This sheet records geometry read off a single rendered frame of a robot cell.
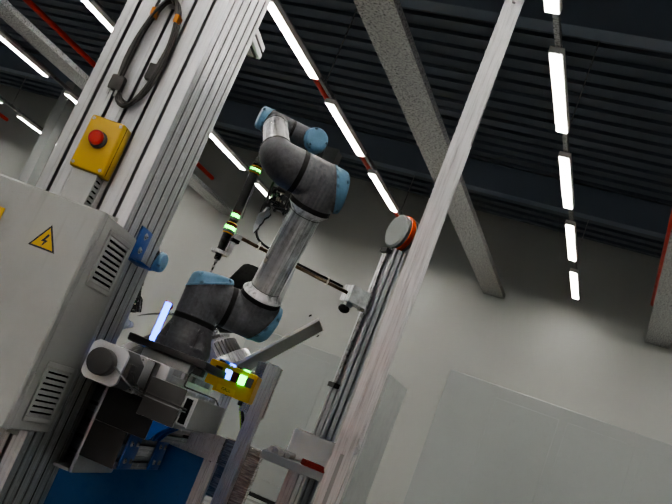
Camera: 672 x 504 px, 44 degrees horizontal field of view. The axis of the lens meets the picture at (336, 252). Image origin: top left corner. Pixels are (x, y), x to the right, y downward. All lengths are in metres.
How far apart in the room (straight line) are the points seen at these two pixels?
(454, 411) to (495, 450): 0.54
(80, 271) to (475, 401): 6.78
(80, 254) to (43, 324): 0.16
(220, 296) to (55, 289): 0.59
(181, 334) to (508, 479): 6.22
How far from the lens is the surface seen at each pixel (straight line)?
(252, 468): 3.19
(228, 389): 2.61
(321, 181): 2.11
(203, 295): 2.21
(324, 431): 3.35
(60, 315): 1.76
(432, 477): 8.26
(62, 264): 1.76
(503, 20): 1.95
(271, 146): 2.14
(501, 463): 8.17
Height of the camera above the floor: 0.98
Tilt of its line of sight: 12 degrees up
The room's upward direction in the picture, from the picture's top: 22 degrees clockwise
